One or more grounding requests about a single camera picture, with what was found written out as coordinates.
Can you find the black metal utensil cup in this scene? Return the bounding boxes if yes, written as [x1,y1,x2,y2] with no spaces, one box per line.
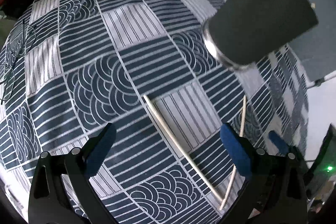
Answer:
[202,0,318,70]

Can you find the white chopstick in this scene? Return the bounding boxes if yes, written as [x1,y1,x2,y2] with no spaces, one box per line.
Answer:
[219,96,247,210]

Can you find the blue patterned tablecloth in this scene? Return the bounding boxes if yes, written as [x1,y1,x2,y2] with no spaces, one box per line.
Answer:
[1,0,309,223]

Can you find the black wire eyeglasses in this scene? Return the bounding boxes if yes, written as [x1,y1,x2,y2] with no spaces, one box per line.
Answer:
[1,20,37,105]

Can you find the wooden chopstick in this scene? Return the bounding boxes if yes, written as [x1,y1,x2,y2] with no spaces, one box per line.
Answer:
[142,94,224,202]

